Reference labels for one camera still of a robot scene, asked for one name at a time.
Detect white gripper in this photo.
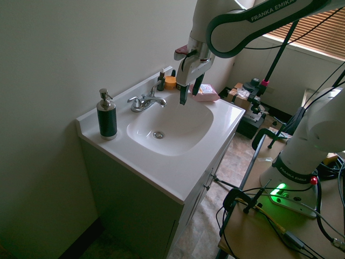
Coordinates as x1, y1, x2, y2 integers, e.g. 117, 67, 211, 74
175, 47, 214, 106

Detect black sanitizer pump dispenser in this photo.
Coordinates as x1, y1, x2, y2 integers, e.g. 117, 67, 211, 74
96, 88, 119, 141

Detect pink soap box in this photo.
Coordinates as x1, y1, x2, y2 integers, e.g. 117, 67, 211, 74
188, 83, 221, 103

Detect orange round jar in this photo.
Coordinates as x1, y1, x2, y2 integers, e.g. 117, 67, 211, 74
164, 76, 177, 91

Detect dark dropper bottle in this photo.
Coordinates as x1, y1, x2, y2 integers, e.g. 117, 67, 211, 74
157, 69, 166, 92

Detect chrome sink faucet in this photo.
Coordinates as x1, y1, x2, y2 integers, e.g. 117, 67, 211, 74
127, 81, 168, 113

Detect cardboard box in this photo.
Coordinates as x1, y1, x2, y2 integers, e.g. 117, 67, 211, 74
227, 82, 254, 110

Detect black equipment case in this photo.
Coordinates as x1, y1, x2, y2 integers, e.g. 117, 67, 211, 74
236, 106, 270, 140

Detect white sink vanity cabinet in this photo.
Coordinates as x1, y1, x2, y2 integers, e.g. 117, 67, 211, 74
75, 65, 246, 259

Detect black clamp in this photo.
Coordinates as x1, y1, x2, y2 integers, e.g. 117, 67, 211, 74
251, 128, 291, 151
222, 178, 273, 214

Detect wooden window blinds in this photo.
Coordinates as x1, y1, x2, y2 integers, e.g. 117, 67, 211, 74
263, 7, 345, 61

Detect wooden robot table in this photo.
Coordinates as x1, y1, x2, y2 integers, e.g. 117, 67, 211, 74
217, 133, 345, 259

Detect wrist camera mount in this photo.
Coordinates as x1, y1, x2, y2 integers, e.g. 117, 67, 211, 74
173, 44, 198, 62

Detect black camera stand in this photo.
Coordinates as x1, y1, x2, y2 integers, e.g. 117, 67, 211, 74
260, 21, 299, 92

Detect yellow cable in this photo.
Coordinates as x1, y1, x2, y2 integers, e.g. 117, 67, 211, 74
236, 199, 287, 235

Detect grey cable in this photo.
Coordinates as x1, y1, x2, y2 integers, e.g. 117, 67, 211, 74
244, 188, 345, 238

